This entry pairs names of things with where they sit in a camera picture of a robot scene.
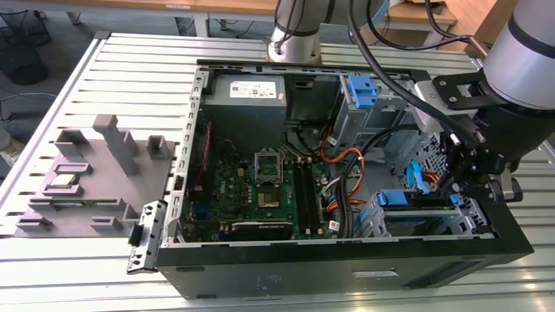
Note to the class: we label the long wooden desk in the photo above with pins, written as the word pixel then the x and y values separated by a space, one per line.
pixel 181 6

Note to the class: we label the black PC case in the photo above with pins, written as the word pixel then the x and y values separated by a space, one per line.
pixel 302 276

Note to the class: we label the blue drive latch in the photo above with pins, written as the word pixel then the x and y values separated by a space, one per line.
pixel 360 92

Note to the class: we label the black graphics card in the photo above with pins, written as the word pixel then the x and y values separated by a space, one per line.
pixel 260 229

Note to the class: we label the metal expansion slot latch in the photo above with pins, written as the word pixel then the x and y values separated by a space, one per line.
pixel 149 234

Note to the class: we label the metal disk bay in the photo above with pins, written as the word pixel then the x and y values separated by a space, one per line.
pixel 424 212

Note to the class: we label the wooden cabinet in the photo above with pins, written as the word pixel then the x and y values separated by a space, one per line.
pixel 485 19

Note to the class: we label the grey power supply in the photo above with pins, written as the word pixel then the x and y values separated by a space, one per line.
pixel 242 120

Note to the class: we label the metal optical drive cage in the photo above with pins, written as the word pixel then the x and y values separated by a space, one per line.
pixel 385 113

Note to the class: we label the green RAM stick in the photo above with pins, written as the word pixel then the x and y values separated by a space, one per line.
pixel 74 203

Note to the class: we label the grey parts rack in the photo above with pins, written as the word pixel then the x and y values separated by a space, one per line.
pixel 108 191

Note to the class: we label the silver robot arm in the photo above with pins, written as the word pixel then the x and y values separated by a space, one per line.
pixel 524 58

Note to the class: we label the green motherboard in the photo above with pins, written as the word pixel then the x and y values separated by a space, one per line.
pixel 229 182

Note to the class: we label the wooden desk with white legs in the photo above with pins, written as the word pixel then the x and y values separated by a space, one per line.
pixel 406 16

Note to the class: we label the hard disk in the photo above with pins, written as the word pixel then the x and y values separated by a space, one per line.
pixel 392 199

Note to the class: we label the person in pale clothing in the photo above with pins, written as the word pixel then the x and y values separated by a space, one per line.
pixel 5 139

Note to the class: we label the black RAM slot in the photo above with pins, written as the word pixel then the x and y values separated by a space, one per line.
pixel 301 195
pixel 313 195

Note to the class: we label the silver camera bracket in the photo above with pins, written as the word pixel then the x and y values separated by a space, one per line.
pixel 505 185

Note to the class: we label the CPU socket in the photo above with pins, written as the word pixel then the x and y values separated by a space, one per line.
pixel 268 198

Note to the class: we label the black fan shroud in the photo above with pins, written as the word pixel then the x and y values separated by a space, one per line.
pixel 312 104

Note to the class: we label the black mesh waste bin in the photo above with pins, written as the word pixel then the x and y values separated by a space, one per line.
pixel 25 65

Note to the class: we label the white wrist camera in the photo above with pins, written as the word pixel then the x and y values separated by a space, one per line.
pixel 426 94

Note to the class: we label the silver CPU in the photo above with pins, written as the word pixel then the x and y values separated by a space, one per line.
pixel 62 180

